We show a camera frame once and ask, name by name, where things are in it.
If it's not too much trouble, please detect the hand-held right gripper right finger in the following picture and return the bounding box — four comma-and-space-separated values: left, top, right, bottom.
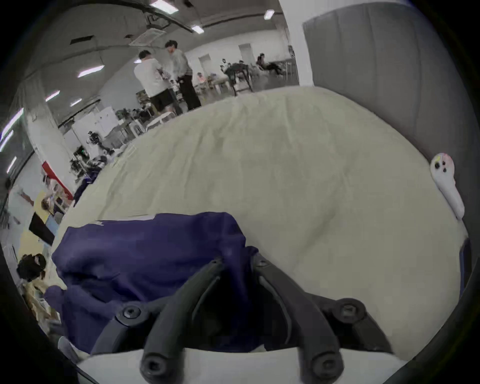
250, 253, 394, 383

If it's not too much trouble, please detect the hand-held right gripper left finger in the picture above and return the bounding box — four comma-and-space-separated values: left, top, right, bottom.
91, 257, 225, 383

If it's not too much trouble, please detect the dark blue shirt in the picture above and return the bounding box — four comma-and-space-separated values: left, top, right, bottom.
44, 212, 271, 355

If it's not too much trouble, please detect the white hand controller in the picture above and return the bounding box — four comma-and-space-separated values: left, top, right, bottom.
430, 152, 466, 221

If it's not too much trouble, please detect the group of people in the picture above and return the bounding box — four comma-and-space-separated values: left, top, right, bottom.
195, 52, 286, 85

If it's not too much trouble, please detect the grey padded headboard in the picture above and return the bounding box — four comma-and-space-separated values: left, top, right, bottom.
302, 4, 479, 211

